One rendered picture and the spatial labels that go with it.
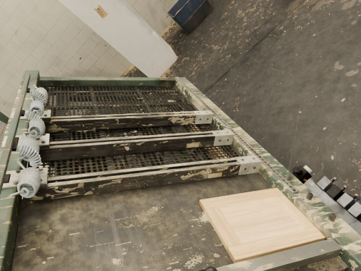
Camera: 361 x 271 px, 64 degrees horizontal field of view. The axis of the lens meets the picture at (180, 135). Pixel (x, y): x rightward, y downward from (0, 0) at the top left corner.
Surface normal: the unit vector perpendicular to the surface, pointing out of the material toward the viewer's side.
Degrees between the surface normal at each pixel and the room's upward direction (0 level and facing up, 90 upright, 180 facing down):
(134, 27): 90
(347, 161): 0
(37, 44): 90
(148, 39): 90
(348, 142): 0
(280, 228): 51
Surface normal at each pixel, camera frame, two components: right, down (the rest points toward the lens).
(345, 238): 0.11, -0.88
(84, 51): 0.24, 0.58
